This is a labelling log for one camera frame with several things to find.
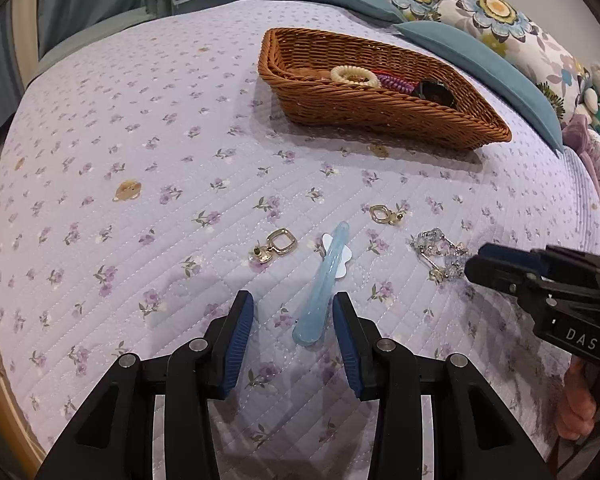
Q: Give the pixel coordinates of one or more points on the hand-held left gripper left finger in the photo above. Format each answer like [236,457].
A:
[237,345]

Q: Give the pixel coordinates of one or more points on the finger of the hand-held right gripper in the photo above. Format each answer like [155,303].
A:
[485,272]
[510,255]

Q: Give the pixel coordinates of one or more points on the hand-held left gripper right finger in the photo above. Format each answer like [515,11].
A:
[352,355]

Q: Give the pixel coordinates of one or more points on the light blue hair clip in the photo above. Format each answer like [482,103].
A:
[320,290]

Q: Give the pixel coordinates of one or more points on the black hair accessory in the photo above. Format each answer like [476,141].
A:
[432,92]

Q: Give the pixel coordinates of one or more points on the brown wicker basket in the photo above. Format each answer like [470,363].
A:
[380,110]

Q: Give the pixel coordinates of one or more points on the person's right hand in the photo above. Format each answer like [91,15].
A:
[575,400]

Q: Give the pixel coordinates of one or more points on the gold square earring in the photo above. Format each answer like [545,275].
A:
[391,217]
[266,252]

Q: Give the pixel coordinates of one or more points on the pink ruffled pillow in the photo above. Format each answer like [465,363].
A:
[585,150]

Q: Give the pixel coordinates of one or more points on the teal rectangular pillow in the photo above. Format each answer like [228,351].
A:
[490,75]
[340,2]

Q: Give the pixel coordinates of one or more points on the lilac floral quilted bedspread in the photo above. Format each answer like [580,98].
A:
[180,160]

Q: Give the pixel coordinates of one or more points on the green bench cushion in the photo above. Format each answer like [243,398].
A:
[95,30]

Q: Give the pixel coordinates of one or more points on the cream sheer curtain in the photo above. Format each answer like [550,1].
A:
[25,20]

